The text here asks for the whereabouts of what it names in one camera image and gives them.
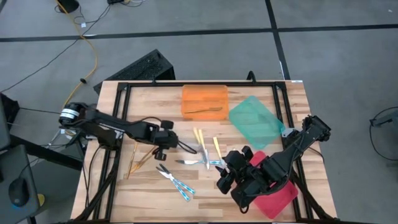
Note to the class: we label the white floor tag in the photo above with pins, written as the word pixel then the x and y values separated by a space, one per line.
pixel 83 25

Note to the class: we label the black round stand base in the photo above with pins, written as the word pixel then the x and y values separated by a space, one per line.
pixel 68 4

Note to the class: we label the black side beam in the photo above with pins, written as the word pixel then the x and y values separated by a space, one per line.
pixel 46 152

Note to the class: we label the blue white patterned knife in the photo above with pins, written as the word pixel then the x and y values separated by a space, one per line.
pixel 183 193
pixel 186 162
pixel 188 189

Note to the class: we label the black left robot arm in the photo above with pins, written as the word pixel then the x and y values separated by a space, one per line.
pixel 102 123

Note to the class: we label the black power strip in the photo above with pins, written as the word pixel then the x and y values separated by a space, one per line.
pixel 115 2

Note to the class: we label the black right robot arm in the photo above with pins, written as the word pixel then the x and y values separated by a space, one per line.
pixel 292 155

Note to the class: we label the dark grey side desk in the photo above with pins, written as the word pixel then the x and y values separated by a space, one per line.
pixel 6 168

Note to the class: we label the black computer mouse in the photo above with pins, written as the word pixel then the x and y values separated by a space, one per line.
pixel 18 193

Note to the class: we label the orange translucent plastic bin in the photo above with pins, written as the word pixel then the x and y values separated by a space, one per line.
pixel 205 96

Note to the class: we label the black perforated computer case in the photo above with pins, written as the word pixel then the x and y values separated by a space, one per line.
pixel 140 70

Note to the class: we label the yellow round disc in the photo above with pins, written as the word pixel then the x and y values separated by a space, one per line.
pixel 41 199

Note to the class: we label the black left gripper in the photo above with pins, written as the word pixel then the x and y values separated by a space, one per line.
pixel 168 140

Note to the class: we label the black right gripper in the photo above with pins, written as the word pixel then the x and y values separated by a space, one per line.
pixel 239 171

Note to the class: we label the pink translucent plastic bin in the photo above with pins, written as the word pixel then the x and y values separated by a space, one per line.
pixel 276 202

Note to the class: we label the grey floor device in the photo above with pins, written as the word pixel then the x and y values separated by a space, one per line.
pixel 388 119

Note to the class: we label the teal translucent plastic bin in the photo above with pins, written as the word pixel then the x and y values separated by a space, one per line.
pixel 255 124

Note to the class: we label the black aluminium table frame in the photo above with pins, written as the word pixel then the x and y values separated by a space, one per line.
pixel 217 84

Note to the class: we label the grey metal bracket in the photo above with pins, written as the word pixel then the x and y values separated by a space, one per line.
pixel 118 134
pixel 287 132

